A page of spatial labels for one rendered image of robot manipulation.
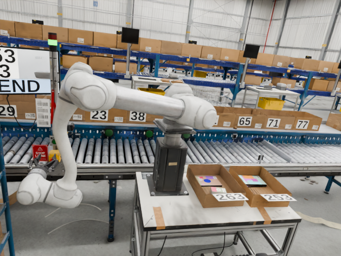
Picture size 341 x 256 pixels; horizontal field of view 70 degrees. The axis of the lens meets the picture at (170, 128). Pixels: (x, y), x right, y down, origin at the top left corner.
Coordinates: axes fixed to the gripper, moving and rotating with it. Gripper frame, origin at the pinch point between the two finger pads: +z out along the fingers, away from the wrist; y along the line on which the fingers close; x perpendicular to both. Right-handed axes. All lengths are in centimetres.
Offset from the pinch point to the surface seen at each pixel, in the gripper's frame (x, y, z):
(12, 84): -37, 25, 31
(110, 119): 3, -38, 87
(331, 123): 2, -326, 107
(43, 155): 11.1, 8.2, 25.8
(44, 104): -25.5, 5.7, 26.6
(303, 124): -2, -262, 86
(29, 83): -38, 16, 34
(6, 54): -56, 27, 31
